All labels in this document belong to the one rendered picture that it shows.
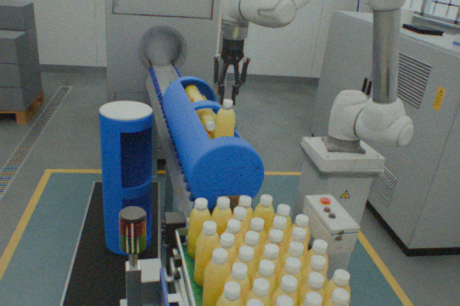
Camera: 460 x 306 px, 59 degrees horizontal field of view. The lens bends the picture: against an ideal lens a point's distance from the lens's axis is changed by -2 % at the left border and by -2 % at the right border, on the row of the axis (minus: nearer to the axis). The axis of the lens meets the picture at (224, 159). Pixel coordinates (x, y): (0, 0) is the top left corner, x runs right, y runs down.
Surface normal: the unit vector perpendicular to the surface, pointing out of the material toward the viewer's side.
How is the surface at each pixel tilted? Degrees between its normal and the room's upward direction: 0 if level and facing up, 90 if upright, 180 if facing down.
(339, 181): 90
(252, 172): 90
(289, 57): 90
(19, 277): 0
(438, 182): 90
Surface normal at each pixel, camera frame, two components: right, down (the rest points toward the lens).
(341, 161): 0.14, 0.45
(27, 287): 0.09, -0.89
